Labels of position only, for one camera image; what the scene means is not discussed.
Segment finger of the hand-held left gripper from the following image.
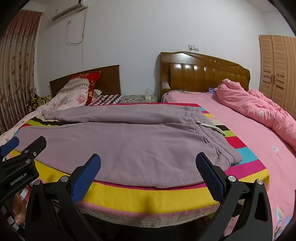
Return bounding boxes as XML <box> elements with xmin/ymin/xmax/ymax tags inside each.
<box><xmin>2</xmin><ymin>136</ymin><xmax>47</xmax><ymax>168</ymax></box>
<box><xmin>0</xmin><ymin>136</ymin><xmax>20</xmax><ymax>157</ymax></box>

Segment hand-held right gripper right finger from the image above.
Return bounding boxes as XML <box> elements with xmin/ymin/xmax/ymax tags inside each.
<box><xmin>196</xmin><ymin>152</ymin><xmax>273</xmax><ymax>241</ymax></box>

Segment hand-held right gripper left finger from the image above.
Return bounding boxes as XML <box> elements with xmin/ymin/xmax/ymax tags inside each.
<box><xmin>24</xmin><ymin>153</ymin><xmax>102</xmax><ymax>241</ymax></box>

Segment purple pants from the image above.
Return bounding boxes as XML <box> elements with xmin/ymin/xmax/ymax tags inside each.
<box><xmin>17</xmin><ymin>103</ymin><xmax>243</xmax><ymax>189</ymax></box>

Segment person's left hand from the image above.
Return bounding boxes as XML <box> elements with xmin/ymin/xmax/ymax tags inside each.
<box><xmin>13</xmin><ymin>192</ymin><xmax>27</xmax><ymax>226</ymax></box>

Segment dark yellow patterned blanket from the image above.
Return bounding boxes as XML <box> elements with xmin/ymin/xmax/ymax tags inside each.
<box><xmin>26</xmin><ymin>95</ymin><xmax>53</xmax><ymax>111</ymax></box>

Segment striped colourful blanket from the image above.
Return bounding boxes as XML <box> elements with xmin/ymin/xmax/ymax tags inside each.
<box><xmin>9</xmin><ymin>103</ymin><xmax>270</xmax><ymax>228</ymax></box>

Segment pale pink floral quilt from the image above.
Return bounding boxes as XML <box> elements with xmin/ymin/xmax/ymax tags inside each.
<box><xmin>0</xmin><ymin>78</ymin><xmax>90</xmax><ymax>144</ymax></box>

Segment striped floral curtain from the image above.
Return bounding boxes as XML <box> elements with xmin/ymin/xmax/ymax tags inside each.
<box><xmin>0</xmin><ymin>10</ymin><xmax>43</xmax><ymax>135</ymax></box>

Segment red pillow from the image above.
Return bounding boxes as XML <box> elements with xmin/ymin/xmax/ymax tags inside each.
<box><xmin>69</xmin><ymin>72</ymin><xmax>101</xmax><ymax>106</ymax></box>

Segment nightstand with floral cover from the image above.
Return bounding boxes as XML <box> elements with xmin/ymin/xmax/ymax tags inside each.
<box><xmin>120</xmin><ymin>95</ymin><xmax>158</xmax><ymax>104</ymax></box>

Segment light brown wooden headboard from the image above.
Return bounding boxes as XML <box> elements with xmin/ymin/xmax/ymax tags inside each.
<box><xmin>159</xmin><ymin>52</ymin><xmax>251</xmax><ymax>98</ymax></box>

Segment dark brown wooden headboard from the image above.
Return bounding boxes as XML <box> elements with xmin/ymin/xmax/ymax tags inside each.
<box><xmin>49</xmin><ymin>65</ymin><xmax>122</xmax><ymax>98</ymax></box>

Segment wooden cabinet door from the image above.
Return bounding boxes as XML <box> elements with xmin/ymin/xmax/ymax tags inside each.
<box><xmin>258</xmin><ymin>35</ymin><xmax>296</xmax><ymax>114</ymax></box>

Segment white air conditioner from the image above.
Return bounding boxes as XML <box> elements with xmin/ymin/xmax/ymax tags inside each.
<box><xmin>51</xmin><ymin>0</ymin><xmax>89</xmax><ymax>22</ymax></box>

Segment wall cable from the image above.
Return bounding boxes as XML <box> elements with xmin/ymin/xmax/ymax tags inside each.
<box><xmin>66</xmin><ymin>14</ymin><xmax>88</xmax><ymax>68</ymax></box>

